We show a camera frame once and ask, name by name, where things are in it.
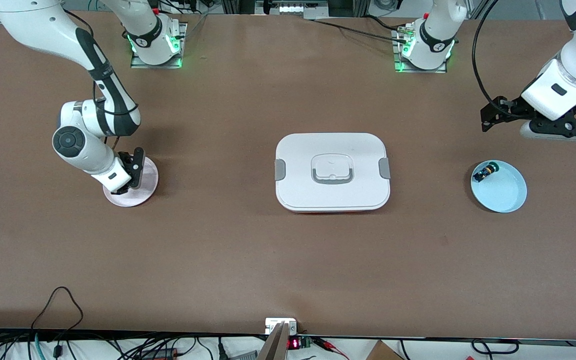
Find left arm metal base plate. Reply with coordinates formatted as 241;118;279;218
392;25;449;74

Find pink round plate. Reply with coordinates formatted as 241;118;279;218
103;156;160;208

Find white lidded container grey latches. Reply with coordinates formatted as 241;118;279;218
274;132;391;214

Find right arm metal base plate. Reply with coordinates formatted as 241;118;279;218
130;22;189;69

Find brown wooden stick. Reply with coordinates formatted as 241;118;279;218
258;322;290;360

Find black cable across table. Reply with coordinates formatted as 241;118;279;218
312;15;411;45

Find black looped cable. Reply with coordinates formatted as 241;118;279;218
30;286;85;333

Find light blue round plate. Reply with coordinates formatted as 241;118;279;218
470;160;528;214

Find black table edge rail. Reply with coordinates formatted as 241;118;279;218
0;327;576;348

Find small white box device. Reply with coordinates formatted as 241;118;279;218
265;318;298;335

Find red clip leads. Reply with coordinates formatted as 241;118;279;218
315;338;350;360

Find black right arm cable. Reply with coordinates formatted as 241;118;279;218
63;9;140;151

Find green push button switch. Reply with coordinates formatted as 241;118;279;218
473;161;500;183

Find brown cardboard piece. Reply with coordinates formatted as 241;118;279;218
366;340;404;360

